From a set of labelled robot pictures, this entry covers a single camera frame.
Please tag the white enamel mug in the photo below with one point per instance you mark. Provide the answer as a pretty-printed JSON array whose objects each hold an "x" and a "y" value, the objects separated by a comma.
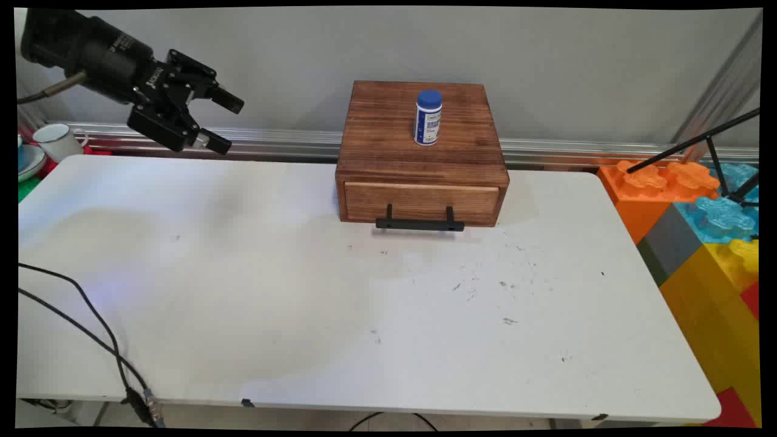
[{"x": 54, "y": 142}]

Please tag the aluminium wall rail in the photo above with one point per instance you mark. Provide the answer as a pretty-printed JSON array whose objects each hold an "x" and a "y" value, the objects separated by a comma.
[{"x": 273, "y": 142}]

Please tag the grey giant building block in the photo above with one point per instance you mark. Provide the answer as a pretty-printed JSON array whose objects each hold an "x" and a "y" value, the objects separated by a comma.
[{"x": 671, "y": 244}]

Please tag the stacked bowls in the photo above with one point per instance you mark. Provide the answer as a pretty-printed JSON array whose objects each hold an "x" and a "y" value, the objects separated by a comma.
[{"x": 30, "y": 165}]

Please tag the orange giant building block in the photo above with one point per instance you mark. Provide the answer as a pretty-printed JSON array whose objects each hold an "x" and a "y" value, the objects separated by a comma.
[{"x": 637, "y": 200}]

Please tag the red giant building block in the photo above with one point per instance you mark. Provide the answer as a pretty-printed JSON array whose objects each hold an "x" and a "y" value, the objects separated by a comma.
[
  {"x": 734, "y": 409},
  {"x": 753, "y": 300}
]

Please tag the yellow giant building block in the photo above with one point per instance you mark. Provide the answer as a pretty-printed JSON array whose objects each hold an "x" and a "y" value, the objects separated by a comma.
[{"x": 710, "y": 328}]

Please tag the brown wooden drawer cabinet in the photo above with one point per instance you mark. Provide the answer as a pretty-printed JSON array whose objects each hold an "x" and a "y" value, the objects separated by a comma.
[{"x": 388, "y": 121}]

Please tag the white bottle with blue cap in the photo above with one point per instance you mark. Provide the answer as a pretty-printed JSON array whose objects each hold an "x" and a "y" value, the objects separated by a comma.
[{"x": 428, "y": 124}]

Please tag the aluminium frame post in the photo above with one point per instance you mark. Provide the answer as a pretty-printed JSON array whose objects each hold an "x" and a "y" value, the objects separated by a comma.
[{"x": 728, "y": 79}]

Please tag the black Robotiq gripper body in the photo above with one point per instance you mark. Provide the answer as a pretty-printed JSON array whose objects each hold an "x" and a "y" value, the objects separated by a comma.
[{"x": 130, "y": 67}]

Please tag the green building block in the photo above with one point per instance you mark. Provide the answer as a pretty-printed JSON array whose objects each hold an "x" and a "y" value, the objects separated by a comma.
[{"x": 25, "y": 190}]

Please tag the translucent blue building block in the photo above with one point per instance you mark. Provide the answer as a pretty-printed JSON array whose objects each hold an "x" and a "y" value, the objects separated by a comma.
[{"x": 716, "y": 220}]

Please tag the black tripod stand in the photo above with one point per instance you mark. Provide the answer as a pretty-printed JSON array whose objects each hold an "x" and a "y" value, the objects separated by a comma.
[{"x": 668, "y": 152}]

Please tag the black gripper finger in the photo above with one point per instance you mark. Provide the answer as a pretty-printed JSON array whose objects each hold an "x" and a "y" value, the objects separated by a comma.
[
  {"x": 164, "y": 124},
  {"x": 200, "y": 76}
]

